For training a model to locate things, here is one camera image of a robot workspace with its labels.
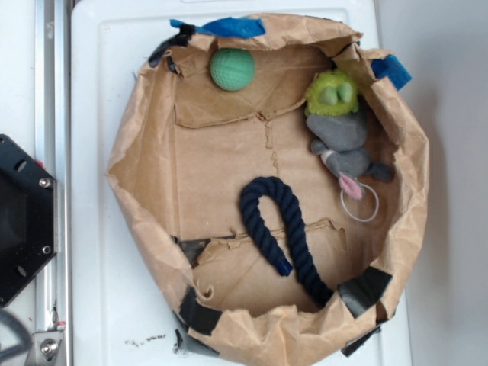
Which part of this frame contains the green rubber ball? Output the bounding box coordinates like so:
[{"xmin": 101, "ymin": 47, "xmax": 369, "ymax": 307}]
[{"xmin": 210, "ymin": 48, "xmax": 255, "ymax": 92}]

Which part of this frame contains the brown paper bag bin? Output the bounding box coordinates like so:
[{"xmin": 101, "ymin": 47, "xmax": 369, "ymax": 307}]
[{"xmin": 108, "ymin": 14, "xmax": 429, "ymax": 365}]

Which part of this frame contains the grey plush mouse toy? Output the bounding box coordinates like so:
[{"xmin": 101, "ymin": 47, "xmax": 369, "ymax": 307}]
[{"xmin": 306, "ymin": 108, "xmax": 393, "ymax": 201}]

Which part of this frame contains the lime green fuzzy toy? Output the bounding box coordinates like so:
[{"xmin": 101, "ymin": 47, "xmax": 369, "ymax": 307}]
[{"xmin": 305, "ymin": 69, "xmax": 359, "ymax": 117}]

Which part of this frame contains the black tape bottom left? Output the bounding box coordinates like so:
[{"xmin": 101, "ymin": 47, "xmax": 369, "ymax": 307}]
[{"xmin": 173, "ymin": 287, "xmax": 223, "ymax": 358}]

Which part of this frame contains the black tape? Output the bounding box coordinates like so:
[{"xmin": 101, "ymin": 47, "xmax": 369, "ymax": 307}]
[
  {"xmin": 173, "ymin": 287, "xmax": 223, "ymax": 358},
  {"xmin": 337, "ymin": 266, "xmax": 393, "ymax": 319}
]

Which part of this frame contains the blue tape top piece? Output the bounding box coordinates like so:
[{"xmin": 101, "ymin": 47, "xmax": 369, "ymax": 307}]
[{"xmin": 169, "ymin": 17, "xmax": 266, "ymax": 39}]

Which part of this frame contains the blue tape piece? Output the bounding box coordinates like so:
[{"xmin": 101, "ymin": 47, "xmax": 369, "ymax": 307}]
[
  {"xmin": 169, "ymin": 17, "xmax": 266, "ymax": 39},
  {"xmin": 371, "ymin": 54, "xmax": 412, "ymax": 91}
]

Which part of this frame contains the black tape bottom right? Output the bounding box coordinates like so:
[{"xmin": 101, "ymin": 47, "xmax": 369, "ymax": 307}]
[{"xmin": 337, "ymin": 266, "xmax": 393, "ymax": 319}]

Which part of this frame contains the white plastic board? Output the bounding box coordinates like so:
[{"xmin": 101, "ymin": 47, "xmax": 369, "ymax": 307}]
[{"xmin": 69, "ymin": 0, "xmax": 416, "ymax": 366}]

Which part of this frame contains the blue tape right piece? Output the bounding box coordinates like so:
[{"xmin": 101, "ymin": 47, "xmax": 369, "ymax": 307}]
[{"xmin": 371, "ymin": 54, "xmax": 412, "ymax": 91}]

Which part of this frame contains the dark blue rope toy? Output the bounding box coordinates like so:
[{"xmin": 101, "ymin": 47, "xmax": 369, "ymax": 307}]
[{"xmin": 239, "ymin": 176, "xmax": 333, "ymax": 308}]

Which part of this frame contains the white plastic ring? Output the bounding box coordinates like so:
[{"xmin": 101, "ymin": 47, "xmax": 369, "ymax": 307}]
[{"xmin": 340, "ymin": 181, "xmax": 380, "ymax": 223}]

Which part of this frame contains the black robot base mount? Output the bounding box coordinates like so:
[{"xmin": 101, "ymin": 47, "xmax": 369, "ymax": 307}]
[{"xmin": 0, "ymin": 134, "xmax": 56, "ymax": 308}]

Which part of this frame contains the aluminium extrusion rail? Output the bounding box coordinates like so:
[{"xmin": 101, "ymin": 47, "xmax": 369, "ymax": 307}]
[{"xmin": 34, "ymin": 1, "xmax": 75, "ymax": 365}]

